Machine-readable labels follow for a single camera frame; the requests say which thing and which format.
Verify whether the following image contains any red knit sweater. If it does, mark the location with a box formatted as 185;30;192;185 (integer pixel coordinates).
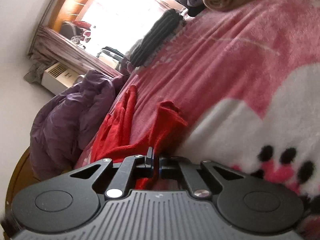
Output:
89;84;189;190

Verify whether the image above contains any wooden headboard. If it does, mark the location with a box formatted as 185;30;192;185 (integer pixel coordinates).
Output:
3;147;40;232

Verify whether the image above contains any purple quilted duvet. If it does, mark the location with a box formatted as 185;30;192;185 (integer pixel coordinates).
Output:
29;70;128;180

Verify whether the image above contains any white air conditioner unit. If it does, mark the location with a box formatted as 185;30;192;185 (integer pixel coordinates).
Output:
41;62;84;95

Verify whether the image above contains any pink floral bed sheet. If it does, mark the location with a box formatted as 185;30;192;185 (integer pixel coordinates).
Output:
73;0;320;240

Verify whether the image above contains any black striped folded garment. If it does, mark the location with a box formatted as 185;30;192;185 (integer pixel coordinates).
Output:
129;9;183;67

